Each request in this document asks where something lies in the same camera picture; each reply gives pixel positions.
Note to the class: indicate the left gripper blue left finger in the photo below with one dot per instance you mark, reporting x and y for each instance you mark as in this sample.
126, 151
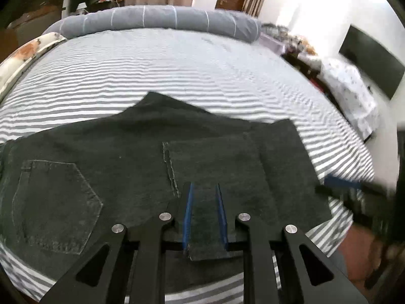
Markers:
183, 217

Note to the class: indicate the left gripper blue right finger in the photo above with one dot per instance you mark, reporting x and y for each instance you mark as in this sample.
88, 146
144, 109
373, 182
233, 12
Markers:
226, 218

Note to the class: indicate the dark grey denim pants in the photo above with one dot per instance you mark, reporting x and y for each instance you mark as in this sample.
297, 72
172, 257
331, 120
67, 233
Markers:
61, 189

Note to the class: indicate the blue jeans operator leg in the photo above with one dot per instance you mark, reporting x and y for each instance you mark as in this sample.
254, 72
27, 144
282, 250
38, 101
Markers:
338, 259

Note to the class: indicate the white dotted cloth pile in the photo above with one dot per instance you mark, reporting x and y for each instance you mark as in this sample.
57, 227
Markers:
352, 95

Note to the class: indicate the grey white striped bed sheet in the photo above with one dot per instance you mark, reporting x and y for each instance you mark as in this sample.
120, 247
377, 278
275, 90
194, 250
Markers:
103, 73

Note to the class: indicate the grey long bolster pillow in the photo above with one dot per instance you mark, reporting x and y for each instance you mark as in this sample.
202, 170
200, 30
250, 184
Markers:
233, 24

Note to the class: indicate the floral white orange pillow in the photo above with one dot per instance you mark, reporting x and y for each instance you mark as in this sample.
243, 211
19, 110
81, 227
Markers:
15, 65

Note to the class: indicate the dark carved wooden headboard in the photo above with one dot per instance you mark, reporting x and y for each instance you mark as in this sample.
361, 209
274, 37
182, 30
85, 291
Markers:
28, 19

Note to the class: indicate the black wall television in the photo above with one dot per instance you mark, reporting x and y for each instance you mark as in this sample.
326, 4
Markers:
373, 59

